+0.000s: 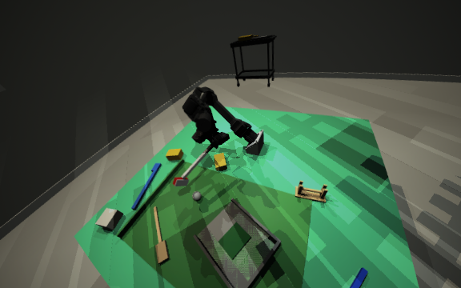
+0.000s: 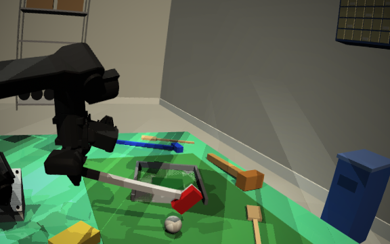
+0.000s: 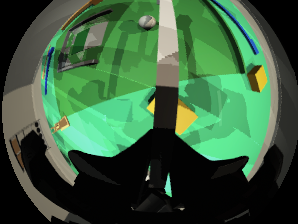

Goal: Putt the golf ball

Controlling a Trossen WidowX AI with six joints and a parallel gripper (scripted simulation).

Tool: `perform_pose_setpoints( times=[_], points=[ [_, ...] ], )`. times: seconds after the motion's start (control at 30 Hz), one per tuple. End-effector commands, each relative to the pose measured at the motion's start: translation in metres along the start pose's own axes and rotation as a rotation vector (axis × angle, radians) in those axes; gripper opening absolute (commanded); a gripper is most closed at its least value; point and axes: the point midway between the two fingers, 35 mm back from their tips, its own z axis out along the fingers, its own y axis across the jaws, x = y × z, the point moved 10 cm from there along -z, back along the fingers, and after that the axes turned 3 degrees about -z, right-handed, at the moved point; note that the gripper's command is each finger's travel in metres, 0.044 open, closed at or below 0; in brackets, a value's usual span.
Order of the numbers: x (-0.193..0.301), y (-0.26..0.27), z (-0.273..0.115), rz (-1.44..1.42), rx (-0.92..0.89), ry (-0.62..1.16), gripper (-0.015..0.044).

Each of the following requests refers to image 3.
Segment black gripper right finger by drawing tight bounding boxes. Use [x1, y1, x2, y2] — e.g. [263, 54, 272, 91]
[169, 133, 249, 209]

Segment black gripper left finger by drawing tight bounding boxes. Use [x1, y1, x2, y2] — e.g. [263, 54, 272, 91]
[68, 129, 153, 208]

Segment white golf ball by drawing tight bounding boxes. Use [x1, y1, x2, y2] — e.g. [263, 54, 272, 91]
[138, 16, 156, 30]

